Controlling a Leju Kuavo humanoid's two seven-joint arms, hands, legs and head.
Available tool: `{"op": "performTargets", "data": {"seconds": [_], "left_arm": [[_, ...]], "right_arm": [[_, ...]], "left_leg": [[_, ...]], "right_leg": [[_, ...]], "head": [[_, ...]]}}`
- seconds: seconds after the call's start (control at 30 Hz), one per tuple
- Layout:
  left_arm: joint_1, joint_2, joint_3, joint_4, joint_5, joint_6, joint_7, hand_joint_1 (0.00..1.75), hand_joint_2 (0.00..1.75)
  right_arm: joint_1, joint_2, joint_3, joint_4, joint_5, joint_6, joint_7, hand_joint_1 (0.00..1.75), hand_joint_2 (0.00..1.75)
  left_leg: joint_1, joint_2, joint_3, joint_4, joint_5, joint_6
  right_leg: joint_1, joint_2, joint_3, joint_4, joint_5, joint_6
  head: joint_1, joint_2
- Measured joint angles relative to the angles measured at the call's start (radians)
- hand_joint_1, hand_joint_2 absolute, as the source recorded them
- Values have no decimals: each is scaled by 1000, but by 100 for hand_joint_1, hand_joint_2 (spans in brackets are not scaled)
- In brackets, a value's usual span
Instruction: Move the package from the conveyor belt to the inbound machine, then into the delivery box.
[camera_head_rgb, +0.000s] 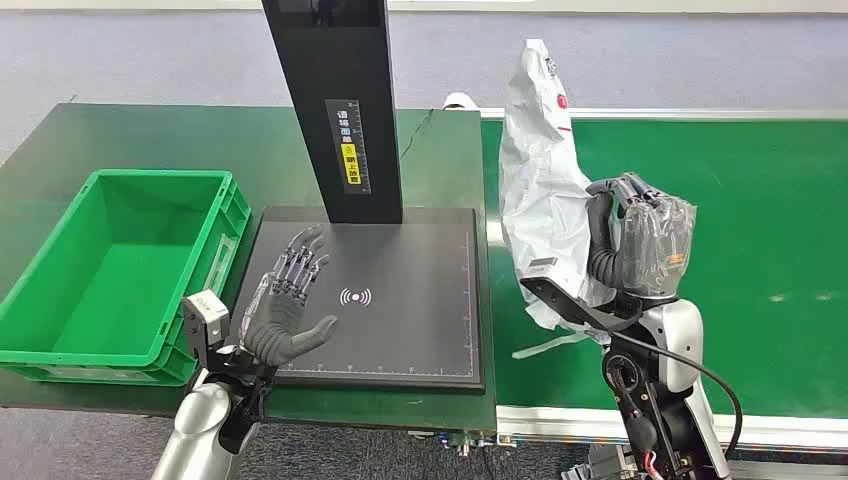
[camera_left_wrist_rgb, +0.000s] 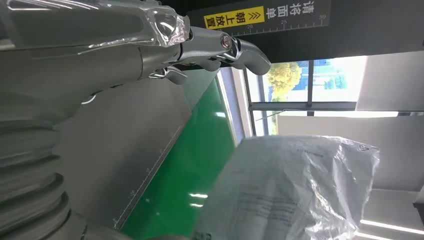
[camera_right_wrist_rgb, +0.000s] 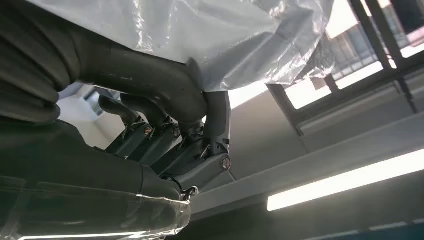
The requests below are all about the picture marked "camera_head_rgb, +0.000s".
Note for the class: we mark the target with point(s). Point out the white plastic mailer package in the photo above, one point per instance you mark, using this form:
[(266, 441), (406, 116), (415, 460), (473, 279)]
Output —
[(540, 192)]

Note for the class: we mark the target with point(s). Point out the black inbound scanner machine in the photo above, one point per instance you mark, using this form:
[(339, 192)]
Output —
[(397, 318)]

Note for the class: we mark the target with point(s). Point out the green plastic crate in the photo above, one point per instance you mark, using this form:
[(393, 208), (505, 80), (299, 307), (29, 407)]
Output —
[(112, 278)]

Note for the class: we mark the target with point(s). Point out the grey metal bracket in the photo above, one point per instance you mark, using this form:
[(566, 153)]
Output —
[(593, 464)]

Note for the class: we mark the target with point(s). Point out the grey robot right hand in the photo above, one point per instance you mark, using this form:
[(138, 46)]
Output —
[(652, 245)]

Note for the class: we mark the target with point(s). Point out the green conveyor belt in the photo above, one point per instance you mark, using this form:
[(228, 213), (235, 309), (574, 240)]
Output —
[(742, 252)]

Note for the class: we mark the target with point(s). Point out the white round cap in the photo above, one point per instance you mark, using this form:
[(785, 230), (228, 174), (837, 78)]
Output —
[(460, 101)]

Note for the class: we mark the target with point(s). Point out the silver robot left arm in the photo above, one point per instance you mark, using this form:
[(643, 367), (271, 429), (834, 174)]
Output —
[(199, 424)]

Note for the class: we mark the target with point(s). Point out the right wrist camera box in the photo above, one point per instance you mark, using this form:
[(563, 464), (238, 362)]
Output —
[(543, 264)]

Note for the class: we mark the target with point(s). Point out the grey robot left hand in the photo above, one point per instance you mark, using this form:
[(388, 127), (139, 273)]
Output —
[(278, 324)]

